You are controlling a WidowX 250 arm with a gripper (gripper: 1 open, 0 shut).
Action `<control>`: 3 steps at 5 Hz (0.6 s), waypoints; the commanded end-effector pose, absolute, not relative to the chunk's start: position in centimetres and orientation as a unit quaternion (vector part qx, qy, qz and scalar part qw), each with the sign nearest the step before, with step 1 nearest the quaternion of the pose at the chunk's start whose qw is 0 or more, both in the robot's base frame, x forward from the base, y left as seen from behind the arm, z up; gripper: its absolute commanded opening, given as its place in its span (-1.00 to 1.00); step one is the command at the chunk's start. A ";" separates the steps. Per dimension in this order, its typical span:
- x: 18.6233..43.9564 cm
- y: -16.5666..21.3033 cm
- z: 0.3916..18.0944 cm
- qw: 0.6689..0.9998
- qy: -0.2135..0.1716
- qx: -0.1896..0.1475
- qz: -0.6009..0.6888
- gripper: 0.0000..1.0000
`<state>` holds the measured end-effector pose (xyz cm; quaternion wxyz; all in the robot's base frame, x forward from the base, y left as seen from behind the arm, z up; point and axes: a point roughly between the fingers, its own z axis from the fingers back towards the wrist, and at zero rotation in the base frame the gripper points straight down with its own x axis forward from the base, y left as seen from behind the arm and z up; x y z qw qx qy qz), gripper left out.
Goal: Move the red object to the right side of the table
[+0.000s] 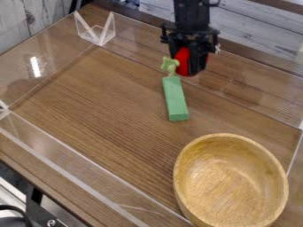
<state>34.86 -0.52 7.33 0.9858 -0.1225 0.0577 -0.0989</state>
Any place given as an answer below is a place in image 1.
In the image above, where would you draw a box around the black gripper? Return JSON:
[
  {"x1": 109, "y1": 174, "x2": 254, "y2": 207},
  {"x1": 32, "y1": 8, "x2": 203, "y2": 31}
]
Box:
[{"x1": 160, "y1": 0, "x2": 220, "y2": 76}]

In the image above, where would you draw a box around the red plush strawberry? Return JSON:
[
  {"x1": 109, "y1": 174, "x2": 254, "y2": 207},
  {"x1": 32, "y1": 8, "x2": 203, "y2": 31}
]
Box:
[{"x1": 161, "y1": 47, "x2": 190, "y2": 76}]

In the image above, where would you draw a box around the green rectangular block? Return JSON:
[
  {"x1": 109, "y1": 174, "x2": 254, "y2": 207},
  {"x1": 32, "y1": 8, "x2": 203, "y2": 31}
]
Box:
[{"x1": 161, "y1": 76, "x2": 190, "y2": 121}]

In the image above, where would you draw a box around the wooden bowl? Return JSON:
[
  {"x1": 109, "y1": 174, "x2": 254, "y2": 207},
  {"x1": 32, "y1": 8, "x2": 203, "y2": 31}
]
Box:
[{"x1": 172, "y1": 133, "x2": 288, "y2": 227}]

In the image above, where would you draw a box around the clear acrylic tray wall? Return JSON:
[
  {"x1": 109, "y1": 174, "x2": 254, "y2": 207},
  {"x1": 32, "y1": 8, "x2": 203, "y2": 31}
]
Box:
[{"x1": 0, "y1": 8, "x2": 303, "y2": 227}]

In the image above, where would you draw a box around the black table leg bracket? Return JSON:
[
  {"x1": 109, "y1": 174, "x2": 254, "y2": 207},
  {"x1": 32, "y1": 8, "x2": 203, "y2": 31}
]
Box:
[{"x1": 27, "y1": 186, "x2": 67, "y2": 227}]

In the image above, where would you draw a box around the black cable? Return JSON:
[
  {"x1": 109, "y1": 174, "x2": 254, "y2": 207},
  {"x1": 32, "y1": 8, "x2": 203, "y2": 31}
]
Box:
[{"x1": 0, "y1": 204, "x2": 32, "y2": 227}]

